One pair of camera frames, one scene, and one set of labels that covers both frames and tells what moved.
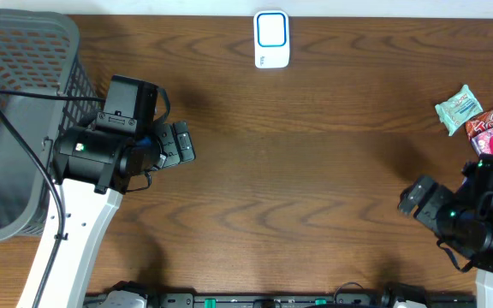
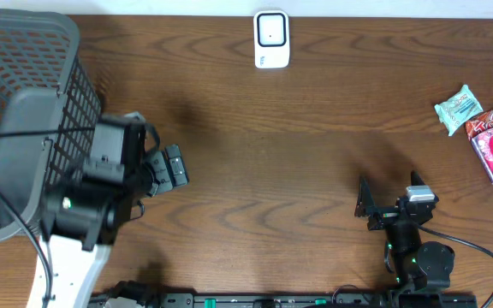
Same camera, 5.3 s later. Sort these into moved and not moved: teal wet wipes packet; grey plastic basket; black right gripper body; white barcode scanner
Moved: black right gripper body
Not moved: teal wet wipes packet; white barcode scanner; grey plastic basket
